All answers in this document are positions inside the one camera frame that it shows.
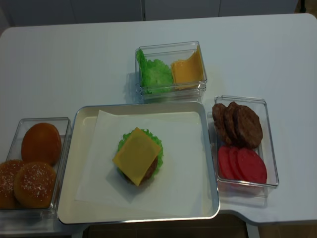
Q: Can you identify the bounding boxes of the clear box patties and tomatoes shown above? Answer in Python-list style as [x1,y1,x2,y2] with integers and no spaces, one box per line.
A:
[209,96,279,197]

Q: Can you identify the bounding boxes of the red tomato slice middle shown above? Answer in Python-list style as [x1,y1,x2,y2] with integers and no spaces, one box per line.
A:
[229,146,245,180]

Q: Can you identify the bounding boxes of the clear box for buns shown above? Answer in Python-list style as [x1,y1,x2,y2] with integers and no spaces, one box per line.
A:
[0,118,72,220]

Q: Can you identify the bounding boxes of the brown patty on burger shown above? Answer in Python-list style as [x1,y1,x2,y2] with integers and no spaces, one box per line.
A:
[121,156,159,184]

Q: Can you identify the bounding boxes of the red tomato slice left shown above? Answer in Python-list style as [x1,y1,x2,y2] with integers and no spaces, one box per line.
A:
[218,145,235,180]

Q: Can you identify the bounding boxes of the brown patty left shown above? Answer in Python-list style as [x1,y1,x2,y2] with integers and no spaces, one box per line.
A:
[212,103,232,146]

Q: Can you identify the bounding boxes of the white rectangular serving tray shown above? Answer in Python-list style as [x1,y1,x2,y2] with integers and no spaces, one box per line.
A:
[57,102,219,225]

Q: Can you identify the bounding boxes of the green lettuce leaves in box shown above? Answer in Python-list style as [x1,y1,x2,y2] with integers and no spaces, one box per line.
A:
[136,49,173,94]

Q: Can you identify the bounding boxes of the red tomato slice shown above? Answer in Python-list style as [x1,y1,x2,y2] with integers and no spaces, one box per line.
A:
[229,146,245,180]
[218,145,235,180]
[237,148,267,184]

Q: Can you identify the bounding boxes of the brown patty right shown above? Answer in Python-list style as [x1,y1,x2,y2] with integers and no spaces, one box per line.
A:
[233,105,263,149]

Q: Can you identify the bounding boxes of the brown patty middle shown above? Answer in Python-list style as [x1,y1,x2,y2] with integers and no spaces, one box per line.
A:
[223,102,243,147]

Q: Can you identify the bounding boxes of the yellow cheese slice on burger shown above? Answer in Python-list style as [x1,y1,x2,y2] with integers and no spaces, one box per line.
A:
[112,127,160,186]

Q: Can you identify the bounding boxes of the red tomato slice right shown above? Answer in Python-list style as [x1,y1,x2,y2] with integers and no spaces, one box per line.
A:
[237,148,267,184]

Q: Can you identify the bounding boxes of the white paper sheet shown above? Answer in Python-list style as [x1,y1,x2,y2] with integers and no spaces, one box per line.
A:
[76,110,205,207]

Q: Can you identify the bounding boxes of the clear box lettuce and cheese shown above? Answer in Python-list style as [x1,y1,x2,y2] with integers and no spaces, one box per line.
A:
[135,41,208,103]

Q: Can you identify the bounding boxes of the green lettuce leaf on burger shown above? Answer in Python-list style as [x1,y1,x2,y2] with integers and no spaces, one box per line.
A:
[117,129,163,177]

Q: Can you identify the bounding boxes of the yellow cheese slices stack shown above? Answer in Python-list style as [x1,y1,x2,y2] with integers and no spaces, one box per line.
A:
[171,46,205,91]

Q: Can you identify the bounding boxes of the plain smooth bun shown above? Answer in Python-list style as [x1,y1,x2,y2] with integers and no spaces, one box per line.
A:
[21,122,62,166]

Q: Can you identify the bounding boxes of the sesame bun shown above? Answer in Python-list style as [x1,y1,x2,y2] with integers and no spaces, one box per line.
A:
[13,162,56,209]
[0,160,25,210]

